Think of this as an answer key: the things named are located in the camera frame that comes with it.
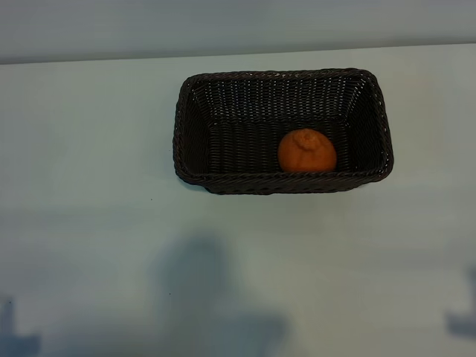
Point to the dark brown wicker basket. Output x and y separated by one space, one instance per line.
241 148

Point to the orange fruit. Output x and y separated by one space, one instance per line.
306 154

